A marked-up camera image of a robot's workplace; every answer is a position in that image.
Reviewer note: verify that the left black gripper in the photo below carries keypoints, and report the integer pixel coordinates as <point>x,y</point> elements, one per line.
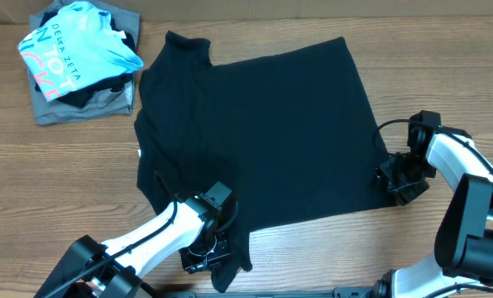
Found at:
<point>193,261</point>

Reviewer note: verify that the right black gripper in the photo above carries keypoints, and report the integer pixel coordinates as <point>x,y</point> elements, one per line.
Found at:
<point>385,177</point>

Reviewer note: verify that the black t-shirt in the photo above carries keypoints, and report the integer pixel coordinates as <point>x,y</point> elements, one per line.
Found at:
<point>291,135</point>

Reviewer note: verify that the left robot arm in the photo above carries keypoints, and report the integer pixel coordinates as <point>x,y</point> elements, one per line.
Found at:
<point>193,225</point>

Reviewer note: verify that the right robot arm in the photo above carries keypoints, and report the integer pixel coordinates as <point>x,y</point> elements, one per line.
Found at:
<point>462,257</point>

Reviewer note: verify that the light blue printed t-shirt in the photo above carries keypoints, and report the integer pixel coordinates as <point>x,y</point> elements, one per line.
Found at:
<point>76,48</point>

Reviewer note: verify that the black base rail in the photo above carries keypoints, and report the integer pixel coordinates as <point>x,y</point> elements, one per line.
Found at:
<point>337,292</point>

